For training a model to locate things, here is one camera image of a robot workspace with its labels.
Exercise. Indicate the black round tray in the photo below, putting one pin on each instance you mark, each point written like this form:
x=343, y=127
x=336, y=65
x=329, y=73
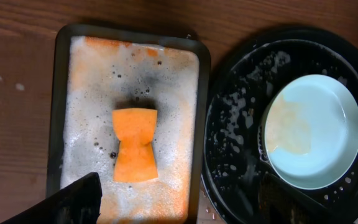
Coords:
x=234, y=162

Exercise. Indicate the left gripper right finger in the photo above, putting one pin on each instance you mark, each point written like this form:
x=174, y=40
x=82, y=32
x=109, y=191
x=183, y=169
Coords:
x=280, y=202

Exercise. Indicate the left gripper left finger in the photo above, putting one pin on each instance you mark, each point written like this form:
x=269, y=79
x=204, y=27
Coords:
x=78, y=202

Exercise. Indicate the black rectangular soapy tray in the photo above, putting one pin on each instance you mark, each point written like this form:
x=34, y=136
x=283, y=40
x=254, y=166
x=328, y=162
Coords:
x=97, y=70

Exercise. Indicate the light blue plate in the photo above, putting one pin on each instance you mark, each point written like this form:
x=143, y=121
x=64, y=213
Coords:
x=310, y=132

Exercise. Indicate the orange sponge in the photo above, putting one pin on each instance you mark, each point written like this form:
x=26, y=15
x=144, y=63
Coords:
x=135, y=128

